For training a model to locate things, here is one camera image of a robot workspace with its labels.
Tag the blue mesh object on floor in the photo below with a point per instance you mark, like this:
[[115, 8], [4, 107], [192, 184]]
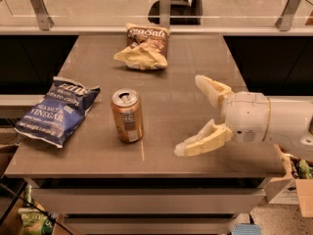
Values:
[[246, 229]]

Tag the green chip bag on floor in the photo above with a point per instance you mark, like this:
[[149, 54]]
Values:
[[35, 222]]

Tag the orange soda can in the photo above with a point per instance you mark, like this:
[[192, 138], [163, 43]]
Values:
[[127, 114]]

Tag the upper cabinet drawer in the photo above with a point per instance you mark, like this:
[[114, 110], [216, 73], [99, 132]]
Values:
[[148, 201]]

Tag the cabinet drawer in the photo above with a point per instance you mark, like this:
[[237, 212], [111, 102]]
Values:
[[148, 201], [150, 226]]

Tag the brown sea salt chip bag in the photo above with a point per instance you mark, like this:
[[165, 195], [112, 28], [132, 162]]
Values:
[[146, 47]]

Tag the left metal railing bracket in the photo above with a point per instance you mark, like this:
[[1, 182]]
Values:
[[44, 20]]

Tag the cardboard box with snacks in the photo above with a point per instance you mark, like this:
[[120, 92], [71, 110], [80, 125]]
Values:
[[290, 190]]

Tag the metal railing bracket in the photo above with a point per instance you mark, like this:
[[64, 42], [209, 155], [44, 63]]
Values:
[[284, 21], [44, 20], [164, 13]]

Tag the right metal railing bracket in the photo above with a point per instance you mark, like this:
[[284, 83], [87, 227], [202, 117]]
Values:
[[284, 21]]

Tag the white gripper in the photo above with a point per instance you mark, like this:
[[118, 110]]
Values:
[[246, 116]]

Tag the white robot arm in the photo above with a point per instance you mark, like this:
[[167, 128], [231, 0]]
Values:
[[290, 126]]

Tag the black office chair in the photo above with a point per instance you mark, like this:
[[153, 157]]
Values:
[[185, 12]]

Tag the middle metal railing bracket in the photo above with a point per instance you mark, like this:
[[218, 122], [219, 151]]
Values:
[[164, 13]]

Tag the lower cabinet drawer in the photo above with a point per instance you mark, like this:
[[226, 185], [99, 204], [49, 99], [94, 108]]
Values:
[[150, 226]]

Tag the blue salt vinegar chip bag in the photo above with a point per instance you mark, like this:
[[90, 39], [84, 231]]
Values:
[[59, 113]]

